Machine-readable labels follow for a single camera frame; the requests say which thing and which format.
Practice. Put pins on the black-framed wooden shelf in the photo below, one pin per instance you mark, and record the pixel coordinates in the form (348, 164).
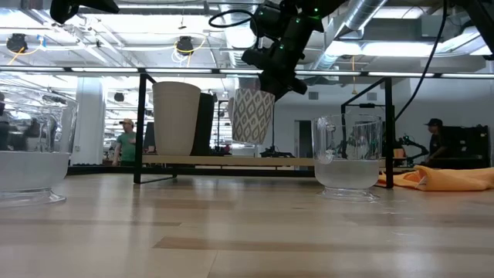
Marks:
(231, 160)

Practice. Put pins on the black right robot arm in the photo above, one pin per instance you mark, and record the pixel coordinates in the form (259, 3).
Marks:
(293, 19)

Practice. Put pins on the clear glass mug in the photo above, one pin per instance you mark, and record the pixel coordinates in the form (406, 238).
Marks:
(347, 177)
(31, 170)

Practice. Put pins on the person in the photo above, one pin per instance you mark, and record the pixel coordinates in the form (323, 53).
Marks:
(435, 143)
(127, 148)

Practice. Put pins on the tall beige ribbed cup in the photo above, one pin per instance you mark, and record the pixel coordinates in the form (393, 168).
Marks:
(175, 119)

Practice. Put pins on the LED light bar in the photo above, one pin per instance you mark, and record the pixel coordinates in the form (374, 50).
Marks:
(104, 70)

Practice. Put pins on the black table frame rail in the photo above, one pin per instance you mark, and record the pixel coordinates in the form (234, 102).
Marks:
(231, 172)

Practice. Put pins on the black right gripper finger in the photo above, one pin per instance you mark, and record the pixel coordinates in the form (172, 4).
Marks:
(276, 92)

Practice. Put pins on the black equipment case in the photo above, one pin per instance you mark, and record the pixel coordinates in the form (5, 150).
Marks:
(467, 146)

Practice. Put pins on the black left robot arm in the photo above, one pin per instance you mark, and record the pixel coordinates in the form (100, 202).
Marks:
(65, 9)

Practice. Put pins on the orange cloth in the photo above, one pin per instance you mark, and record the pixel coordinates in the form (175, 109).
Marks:
(451, 179)

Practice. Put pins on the black ceiling device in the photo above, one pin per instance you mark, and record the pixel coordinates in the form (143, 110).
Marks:
(185, 45)
(16, 42)

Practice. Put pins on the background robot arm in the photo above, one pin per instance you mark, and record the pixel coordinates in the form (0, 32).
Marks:
(415, 144)

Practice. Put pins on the black floor stand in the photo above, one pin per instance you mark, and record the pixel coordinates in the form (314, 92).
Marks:
(276, 153)

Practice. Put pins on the silver ventilation duct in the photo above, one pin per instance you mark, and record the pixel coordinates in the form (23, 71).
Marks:
(359, 15)

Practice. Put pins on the grey diamond-patterned cup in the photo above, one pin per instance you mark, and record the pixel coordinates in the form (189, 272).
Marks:
(251, 119)

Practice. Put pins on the tall black cup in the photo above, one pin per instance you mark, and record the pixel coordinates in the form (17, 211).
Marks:
(204, 127)

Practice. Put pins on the white pillar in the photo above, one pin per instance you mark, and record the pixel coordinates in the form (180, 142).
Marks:
(89, 119)

